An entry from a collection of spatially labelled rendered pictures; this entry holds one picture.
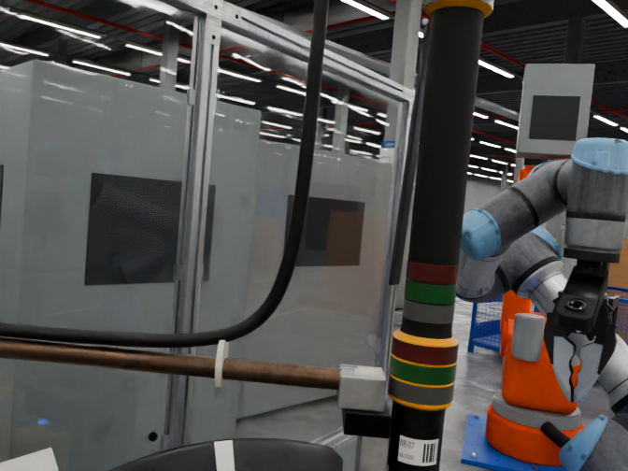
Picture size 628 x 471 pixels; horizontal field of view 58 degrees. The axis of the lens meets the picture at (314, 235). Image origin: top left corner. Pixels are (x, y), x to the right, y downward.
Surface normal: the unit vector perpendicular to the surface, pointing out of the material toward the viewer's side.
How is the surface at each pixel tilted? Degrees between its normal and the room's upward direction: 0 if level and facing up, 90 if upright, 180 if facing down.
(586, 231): 89
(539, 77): 90
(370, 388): 90
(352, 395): 90
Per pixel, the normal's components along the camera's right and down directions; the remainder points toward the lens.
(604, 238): -0.07, 0.05
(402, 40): -0.71, -0.03
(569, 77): -0.30, 0.03
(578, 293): -0.18, -0.86
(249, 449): 0.20, -0.75
